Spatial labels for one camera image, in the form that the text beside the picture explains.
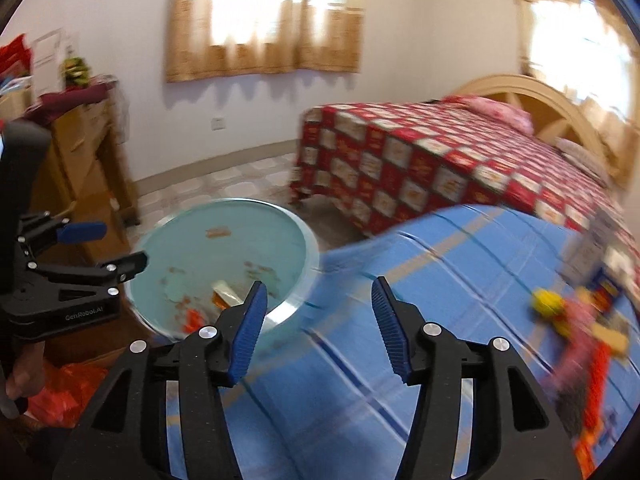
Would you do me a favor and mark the pink pillow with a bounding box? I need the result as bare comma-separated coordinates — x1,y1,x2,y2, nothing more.
452,94,534,134

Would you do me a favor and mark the orange red plastic bag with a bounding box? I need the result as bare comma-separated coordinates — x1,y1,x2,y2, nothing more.
27,361,109,429

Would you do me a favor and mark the maroon cloth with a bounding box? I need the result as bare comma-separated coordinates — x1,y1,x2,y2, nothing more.
22,79,119,127

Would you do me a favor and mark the light blue basin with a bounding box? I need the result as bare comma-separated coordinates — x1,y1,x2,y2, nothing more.
122,198,321,344

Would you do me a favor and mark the white paper sign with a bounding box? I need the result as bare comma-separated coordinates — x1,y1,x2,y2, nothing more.
29,29,77,94

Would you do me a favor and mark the striped pillow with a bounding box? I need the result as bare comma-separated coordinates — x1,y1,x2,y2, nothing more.
552,137,609,182

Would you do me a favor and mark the person's left hand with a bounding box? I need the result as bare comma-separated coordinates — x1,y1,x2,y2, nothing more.
5,342,49,415

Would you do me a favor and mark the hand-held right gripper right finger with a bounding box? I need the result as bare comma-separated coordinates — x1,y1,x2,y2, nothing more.
371,276,584,480

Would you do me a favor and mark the yellow green wrapper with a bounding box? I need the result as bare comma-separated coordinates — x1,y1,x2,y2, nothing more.
529,287,572,334

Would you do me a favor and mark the cream wooden headboard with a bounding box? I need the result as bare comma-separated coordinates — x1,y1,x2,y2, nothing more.
446,73,640,189

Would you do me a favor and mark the red ridged wrapper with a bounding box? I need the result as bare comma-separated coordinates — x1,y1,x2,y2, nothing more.
574,344,614,462

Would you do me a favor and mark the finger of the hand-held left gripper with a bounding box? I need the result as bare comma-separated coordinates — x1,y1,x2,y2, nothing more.
20,212,109,257
35,251,150,307

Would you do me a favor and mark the tall grey white carton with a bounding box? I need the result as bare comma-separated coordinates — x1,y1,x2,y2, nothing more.
562,209,622,287

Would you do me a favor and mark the bed with red quilt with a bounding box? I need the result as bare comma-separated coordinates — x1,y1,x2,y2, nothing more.
289,101,640,262

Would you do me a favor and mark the blue plaid tablecloth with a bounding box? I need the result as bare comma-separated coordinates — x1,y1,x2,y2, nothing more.
165,203,640,480

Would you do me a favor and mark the blue milk carton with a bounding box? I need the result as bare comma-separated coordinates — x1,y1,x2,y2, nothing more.
590,250,637,312

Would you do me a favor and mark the green plush toy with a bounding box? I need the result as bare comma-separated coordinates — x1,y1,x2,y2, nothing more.
60,56,94,89

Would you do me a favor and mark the brown wooden cabinet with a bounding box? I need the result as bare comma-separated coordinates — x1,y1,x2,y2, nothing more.
22,94,142,262

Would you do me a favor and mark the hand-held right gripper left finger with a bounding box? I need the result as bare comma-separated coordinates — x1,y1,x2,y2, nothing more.
52,281,269,480

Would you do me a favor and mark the wide beige patterned curtain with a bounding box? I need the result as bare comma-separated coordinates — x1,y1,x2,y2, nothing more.
164,0,366,84

